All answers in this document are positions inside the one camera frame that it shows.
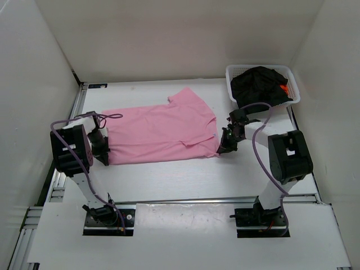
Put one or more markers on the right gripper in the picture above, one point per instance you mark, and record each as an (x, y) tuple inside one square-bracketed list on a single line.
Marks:
[(228, 139)]

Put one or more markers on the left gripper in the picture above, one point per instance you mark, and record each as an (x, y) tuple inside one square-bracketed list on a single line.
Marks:
[(102, 151)]

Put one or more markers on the pink t shirt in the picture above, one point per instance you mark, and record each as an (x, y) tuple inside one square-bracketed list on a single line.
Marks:
[(184, 128)]

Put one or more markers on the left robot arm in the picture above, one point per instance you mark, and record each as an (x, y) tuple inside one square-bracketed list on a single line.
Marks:
[(76, 143)]

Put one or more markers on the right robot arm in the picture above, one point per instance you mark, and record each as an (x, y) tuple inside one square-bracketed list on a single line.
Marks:
[(284, 158)]

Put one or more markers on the black t shirt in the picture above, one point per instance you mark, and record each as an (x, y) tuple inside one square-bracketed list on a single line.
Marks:
[(257, 88)]

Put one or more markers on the blue table label sticker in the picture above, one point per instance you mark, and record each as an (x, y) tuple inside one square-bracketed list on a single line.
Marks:
[(97, 86)]

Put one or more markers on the white plastic basket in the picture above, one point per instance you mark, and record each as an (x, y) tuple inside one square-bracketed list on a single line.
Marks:
[(292, 88)]

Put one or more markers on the orange garment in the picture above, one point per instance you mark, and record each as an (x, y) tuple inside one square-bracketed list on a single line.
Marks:
[(285, 89)]

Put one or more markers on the white front cover board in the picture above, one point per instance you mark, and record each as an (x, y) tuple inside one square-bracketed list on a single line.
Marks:
[(187, 237)]

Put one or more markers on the aluminium table frame rail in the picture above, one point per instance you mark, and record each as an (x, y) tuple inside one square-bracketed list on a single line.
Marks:
[(33, 213)]

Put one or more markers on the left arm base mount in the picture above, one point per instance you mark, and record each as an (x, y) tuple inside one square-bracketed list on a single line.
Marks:
[(105, 221)]

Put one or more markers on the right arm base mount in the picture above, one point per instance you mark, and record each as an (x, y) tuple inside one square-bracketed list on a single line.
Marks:
[(256, 222)]

